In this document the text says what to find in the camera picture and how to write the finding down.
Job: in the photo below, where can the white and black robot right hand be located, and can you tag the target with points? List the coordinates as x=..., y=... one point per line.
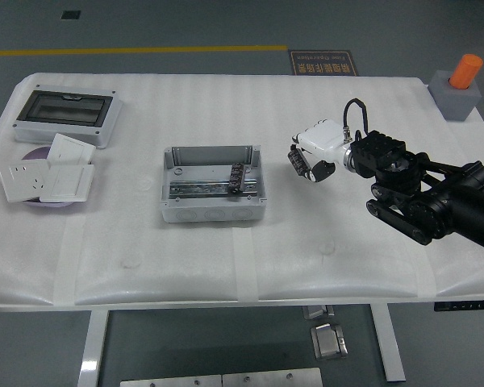
x=324, y=139

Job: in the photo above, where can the black cylindrical battery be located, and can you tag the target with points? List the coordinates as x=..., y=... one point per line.
x=296, y=161
x=236, y=179

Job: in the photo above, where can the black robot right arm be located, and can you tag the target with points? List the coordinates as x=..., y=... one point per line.
x=447, y=201

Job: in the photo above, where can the open grey junction box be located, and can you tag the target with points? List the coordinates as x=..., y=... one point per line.
x=201, y=173

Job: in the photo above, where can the grey box with dark lid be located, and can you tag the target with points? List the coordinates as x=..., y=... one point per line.
x=64, y=106

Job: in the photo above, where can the white foam mat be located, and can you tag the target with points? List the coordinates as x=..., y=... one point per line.
x=226, y=101

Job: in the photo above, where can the grey foam block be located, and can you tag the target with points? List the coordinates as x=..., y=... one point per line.
x=453, y=102

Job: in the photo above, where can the orange cylinder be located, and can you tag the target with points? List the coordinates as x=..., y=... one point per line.
x=466, y=70

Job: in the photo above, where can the small metal block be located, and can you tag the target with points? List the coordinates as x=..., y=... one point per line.
x=314, y=312

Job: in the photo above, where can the large metal block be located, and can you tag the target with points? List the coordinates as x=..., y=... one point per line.
x=326, y=342

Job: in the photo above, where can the white table leg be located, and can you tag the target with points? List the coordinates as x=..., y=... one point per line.
x=387, y=342
x=93, y=350

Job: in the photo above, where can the black table control panel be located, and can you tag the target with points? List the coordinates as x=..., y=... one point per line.
x=464, y=306

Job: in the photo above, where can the dark square floor hatch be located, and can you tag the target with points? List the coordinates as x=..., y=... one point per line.
x=70, y=15

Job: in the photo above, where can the white tape strip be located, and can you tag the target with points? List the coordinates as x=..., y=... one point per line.
x=68, y=262

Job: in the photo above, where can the grey metal plate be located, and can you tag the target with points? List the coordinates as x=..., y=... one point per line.
x=169, y=381

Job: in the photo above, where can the purple plate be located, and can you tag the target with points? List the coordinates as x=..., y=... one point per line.
x=36, y=155

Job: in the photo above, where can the white wall switch panel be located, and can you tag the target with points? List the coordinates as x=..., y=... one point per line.
x=68, y=149
x=66, y=183

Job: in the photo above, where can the white wall socket panel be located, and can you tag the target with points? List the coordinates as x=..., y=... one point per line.
x=22, y=181

